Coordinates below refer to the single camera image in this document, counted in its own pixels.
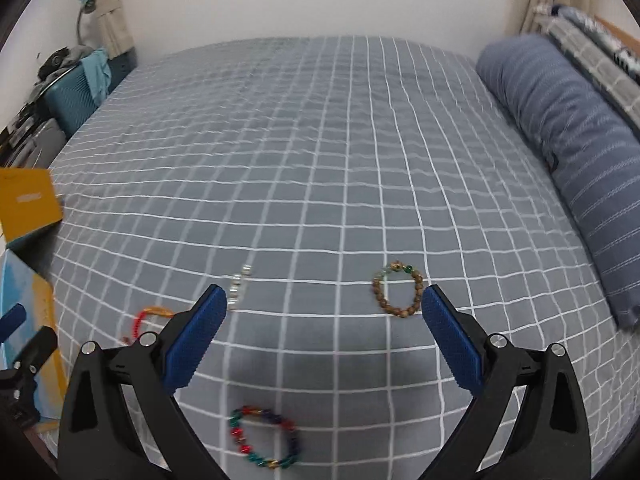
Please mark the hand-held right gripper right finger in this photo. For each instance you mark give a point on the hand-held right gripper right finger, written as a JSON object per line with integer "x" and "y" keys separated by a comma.
{"x": 452, "y": 340}

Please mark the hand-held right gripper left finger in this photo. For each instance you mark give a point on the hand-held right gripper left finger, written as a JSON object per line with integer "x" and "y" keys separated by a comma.
{"x": 195, "y": 345}

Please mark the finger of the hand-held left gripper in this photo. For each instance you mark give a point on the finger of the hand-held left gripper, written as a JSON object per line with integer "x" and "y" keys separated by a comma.
{"x": 36, "y": 349}
{"x": 12, "y": 317}

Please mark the blue and yellow cardboard box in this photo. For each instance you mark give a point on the blue and yellow cardboard box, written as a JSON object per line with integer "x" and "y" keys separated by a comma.
{"x": 25, "y": 200}

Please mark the grey suitcase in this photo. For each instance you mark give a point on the grey suitcase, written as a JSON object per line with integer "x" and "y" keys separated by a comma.
{"x": 42, "y": 142}

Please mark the stack of dark electronics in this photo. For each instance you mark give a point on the stack of dark electronics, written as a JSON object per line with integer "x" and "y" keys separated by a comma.
{"x": 20, "y": 125}

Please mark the grey checked bed sheet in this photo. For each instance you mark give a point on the grey checked bed sheet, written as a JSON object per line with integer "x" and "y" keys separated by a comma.
{"x": 310, "y": 160}

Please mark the teal suitcase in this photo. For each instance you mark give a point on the teal suitcase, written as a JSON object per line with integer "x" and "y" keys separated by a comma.
{"x": 67, "y": 100}

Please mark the blue striped pillow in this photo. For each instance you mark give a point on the blue striped pillow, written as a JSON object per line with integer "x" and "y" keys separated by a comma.
{"x": 560, "y": 125}

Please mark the teal cloth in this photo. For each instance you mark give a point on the teal cloth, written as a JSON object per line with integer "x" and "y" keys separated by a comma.
{"x": 97, "y": 75}

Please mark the black bag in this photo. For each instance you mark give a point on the black bag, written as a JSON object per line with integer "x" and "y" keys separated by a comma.
{"x": 60, "y": 57}

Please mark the grey checked pillow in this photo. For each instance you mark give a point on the grey checked pillow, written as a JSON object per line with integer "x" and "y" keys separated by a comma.
{"x": 585, "y": 50}

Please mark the blue desk lamp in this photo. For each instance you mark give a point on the blue desk lamp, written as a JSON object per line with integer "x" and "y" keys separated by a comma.
{"x": 87, "y": 2}

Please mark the dark patterned folded blanket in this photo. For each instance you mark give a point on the dark patterned folded blanket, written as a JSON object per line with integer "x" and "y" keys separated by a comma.
{"x": 615, "y": 45}

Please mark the wooden headboard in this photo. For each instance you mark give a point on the wooden headboard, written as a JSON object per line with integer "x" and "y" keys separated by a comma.
{"x": 620, "y": 27}

